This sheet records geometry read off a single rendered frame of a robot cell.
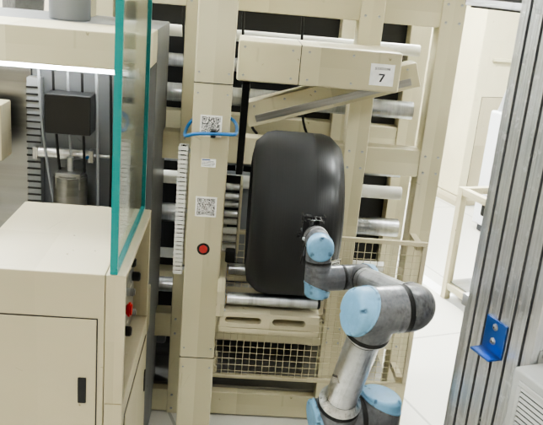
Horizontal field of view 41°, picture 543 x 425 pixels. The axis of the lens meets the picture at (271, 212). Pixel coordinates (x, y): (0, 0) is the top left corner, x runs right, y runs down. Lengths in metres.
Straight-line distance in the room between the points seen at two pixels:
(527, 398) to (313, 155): 1.15
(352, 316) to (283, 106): 1.36
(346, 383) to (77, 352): 0.69
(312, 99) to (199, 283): 0.85
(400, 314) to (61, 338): 0.86
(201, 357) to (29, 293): 1.06
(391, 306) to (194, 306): 1.17
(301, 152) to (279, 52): 0.44
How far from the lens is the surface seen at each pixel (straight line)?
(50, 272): 1.91
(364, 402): 2.08
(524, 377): 1.75
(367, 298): 1.72
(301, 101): 2.93
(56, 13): 2.84
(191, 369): 2.88
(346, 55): 2.79
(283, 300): 2.66
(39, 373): 2.04
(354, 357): 1.84
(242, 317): 2.71
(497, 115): 6.64
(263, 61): 2.76
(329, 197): 2.43
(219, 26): 2.49
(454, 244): 5.12
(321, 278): 2.10
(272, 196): 2.41
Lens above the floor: 2.01
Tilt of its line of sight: 18 degrees down
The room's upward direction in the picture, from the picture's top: 5 degrees clockwise
